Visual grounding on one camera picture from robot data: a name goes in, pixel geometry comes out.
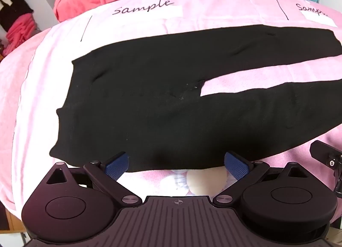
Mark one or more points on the black pants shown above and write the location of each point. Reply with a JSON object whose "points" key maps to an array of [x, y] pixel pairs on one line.
{"points": [[160, 89]]}

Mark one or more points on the pink printed blanket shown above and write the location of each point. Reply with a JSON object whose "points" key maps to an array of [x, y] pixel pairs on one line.
{"points": [[40, 89]]}

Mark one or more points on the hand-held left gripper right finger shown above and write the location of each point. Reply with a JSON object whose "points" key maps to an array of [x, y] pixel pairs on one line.
{"points": [[236, 166]]}

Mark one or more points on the dark hanging clothes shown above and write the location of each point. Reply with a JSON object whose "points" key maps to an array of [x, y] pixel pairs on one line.
{"points": [[16, 6]]}

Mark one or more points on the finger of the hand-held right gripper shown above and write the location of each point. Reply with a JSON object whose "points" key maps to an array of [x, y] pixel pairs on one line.
{"points": [[324, 152]]}

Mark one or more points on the pile of pink clothes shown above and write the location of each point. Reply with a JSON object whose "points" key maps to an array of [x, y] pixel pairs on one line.
{"points": [[21, 30]]}

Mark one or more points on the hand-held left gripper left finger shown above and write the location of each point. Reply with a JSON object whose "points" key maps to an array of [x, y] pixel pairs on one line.
{"points": [[116, 166]]}

